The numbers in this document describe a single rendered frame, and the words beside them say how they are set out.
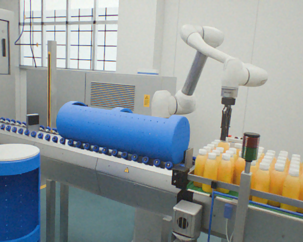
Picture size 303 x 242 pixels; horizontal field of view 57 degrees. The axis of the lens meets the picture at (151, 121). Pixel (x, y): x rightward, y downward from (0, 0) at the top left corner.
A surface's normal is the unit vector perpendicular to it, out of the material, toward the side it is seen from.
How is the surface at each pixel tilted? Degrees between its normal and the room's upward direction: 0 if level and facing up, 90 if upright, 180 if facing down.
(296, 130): 90
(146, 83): 90
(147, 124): 54
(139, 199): 109
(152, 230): 90
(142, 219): 90
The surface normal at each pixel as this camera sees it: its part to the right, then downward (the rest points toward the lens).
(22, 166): 0.74, 0.16
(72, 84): -0.42, 0.12
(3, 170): 0.29, 0.18
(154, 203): -0.46, 0.44
